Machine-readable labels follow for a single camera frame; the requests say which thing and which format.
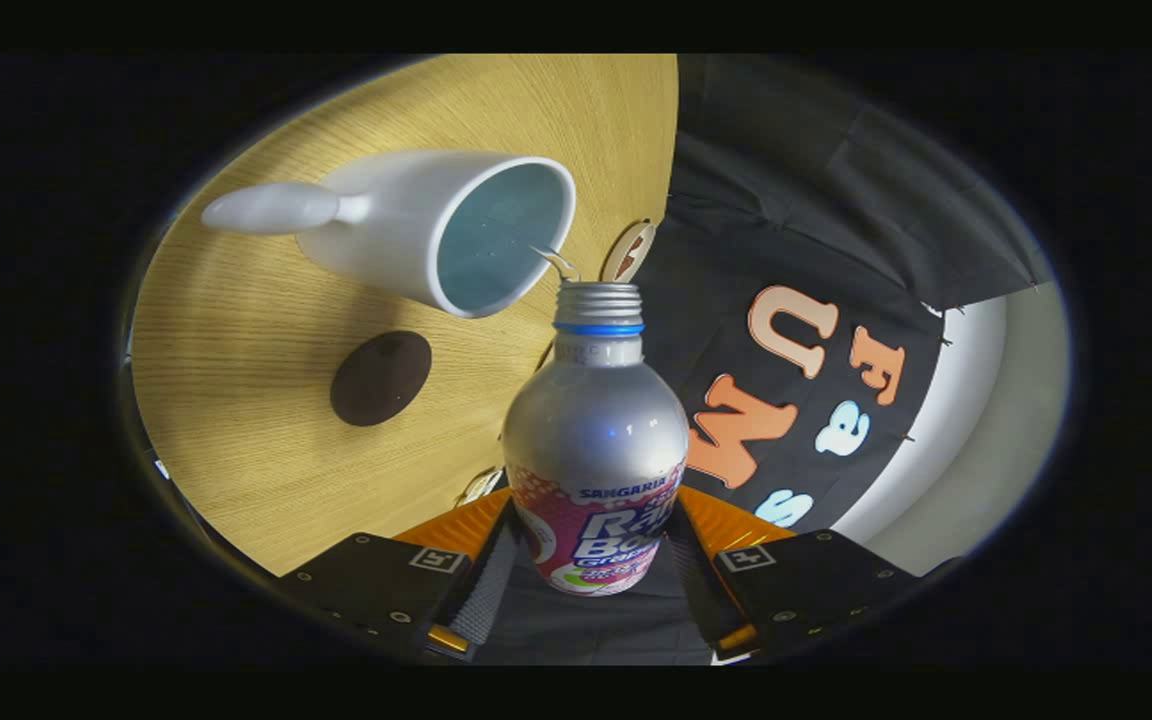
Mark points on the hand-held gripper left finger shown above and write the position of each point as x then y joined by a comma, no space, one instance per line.
486,600

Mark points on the silver juice bottle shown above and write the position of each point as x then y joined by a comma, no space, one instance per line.
596,430

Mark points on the wooden table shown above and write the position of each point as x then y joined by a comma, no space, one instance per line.
266,470

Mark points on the dark brown round coaster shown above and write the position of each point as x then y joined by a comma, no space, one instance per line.
381,378

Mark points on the white cup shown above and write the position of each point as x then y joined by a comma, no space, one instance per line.
396,220

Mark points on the small round plate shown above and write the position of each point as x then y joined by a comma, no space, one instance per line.
626,255

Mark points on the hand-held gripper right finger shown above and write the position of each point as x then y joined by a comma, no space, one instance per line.
706,600

